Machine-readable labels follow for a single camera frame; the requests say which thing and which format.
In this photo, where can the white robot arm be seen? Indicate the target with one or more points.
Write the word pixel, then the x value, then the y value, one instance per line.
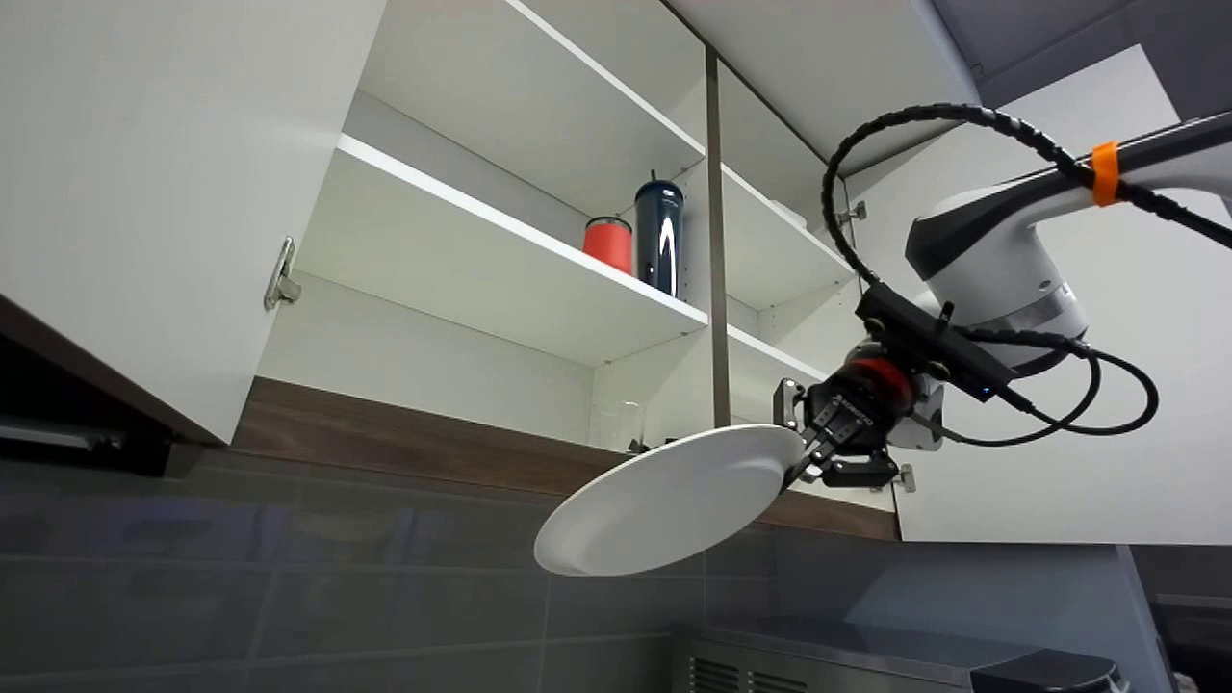
pixel 1002 346

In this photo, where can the dark blue tumbler bottle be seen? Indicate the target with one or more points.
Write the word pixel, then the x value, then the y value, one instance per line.
pixel 656 233

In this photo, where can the red cup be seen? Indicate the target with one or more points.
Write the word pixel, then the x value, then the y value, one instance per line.
pixel 612 238

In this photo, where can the left cabinet door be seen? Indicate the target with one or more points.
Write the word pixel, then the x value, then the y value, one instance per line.
pixel 156 164

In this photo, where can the white plate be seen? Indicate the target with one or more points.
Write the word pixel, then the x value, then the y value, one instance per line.
pixel 672 501

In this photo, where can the black microwave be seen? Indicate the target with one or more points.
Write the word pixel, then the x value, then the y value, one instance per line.
pixel 875 661

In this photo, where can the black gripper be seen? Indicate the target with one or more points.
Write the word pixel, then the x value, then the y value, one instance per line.
pixel 857 415

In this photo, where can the white wall cabinet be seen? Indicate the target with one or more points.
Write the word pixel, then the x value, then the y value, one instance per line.
pixel 450 318

